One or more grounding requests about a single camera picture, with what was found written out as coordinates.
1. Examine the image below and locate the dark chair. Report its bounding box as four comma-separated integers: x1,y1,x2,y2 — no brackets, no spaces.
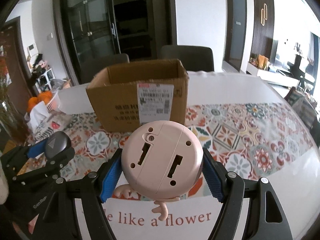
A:
161,45,214,72
80,54,130,83

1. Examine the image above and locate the dark grey oval mouse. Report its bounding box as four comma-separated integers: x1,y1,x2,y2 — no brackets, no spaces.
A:
44,131,71,159

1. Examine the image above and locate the white basket of oranges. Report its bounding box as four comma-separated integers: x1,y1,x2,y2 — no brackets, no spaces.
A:
27,90,60,114

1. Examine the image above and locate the pink round deer toy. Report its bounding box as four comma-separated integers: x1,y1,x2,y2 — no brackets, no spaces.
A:
113,121,203,221

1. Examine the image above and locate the dark chair left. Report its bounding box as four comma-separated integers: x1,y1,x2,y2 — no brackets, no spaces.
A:
80,54,130,83

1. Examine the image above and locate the patterned tissue pouch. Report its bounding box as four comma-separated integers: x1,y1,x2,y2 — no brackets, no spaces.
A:
24,102,72,142

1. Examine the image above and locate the white shelf with clutter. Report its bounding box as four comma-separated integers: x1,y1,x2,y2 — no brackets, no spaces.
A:
27,53,55,92

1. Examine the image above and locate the brown door with red poster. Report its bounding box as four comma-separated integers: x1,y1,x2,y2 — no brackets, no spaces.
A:
1,17,33,142

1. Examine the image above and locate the dark chair right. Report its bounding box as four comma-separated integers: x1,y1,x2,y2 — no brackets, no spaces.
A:
161,45,214,72

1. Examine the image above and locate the person's left hand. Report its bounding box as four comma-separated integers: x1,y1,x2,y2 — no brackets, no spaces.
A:
27,215,39,235

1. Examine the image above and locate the patterned tile table mat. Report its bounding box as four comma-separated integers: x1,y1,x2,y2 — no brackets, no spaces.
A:
17,101,318,205

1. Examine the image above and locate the brown cardboard box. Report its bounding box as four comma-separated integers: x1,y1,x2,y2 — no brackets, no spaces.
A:
86,59,189,132

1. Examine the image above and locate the dark glass cabinet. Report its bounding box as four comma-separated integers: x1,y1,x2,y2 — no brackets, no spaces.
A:
53,0,177,85

